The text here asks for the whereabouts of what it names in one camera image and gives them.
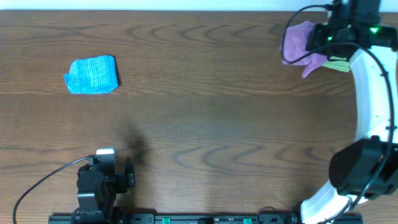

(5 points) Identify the purple microfiber cloth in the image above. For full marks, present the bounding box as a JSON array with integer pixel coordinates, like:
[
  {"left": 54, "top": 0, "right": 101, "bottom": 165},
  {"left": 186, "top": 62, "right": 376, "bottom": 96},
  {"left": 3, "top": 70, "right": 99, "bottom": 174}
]
[{"left": 284, "top": 21, "right": 327, "bottom": 78}]

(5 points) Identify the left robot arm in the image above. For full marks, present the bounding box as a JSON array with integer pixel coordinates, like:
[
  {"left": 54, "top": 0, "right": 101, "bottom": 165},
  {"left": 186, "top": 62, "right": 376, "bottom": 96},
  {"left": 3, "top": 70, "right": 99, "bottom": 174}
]
[{"left": 70, "top": 154, "right": 136, "bottom": 223}]

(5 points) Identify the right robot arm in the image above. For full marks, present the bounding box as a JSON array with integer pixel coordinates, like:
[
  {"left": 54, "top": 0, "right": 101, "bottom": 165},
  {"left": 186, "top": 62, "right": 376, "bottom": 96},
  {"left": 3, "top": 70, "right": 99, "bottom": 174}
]
[{"left": 286, "top": 21, "right": 397, "bottom": 223}]

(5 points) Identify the green microfiber cloth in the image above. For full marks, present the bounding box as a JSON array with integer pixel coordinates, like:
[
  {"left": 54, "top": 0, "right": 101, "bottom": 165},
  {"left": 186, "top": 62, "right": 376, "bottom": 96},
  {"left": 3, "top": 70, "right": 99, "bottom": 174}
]
[{"left": 323, "top": 56, "right": 350, "bottom": 72}]

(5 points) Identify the blue folded cloth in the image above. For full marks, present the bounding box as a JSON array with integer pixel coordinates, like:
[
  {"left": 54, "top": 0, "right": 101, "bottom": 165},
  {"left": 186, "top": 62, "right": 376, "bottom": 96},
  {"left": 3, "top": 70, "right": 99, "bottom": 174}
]
[{"left": 64, "top": 55, "right": 119, "bottom": 95}]

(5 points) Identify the right black cable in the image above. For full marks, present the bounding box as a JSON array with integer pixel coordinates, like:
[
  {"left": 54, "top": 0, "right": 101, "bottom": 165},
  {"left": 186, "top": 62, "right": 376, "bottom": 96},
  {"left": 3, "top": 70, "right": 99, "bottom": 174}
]
[{"left": 280, "top": 4, "right": 397, "bottom": 224}]

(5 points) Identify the black cable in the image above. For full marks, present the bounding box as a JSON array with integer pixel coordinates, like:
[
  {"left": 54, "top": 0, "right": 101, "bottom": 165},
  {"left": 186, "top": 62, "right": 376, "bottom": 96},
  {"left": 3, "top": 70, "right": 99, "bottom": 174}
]
[
  {"left": 12, "top": 157, "right": 95, "bottom": 224},
  {"left": 280, "top": 4, "right": 397, "bottom": 224}
]

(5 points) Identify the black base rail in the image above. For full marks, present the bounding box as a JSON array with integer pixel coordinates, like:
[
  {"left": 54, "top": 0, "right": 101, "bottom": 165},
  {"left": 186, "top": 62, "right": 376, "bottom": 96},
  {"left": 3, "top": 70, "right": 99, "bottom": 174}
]
[{"left": 48, "top": 212, "right": 364, "bottom": 224}]

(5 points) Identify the left black cable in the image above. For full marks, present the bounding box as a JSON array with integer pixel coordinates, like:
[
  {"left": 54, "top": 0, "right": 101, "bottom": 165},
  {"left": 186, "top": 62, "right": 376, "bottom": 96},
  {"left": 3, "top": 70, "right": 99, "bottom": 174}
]
[{"left": 12, "top": 157, "right": 95, "bottom": 224}]

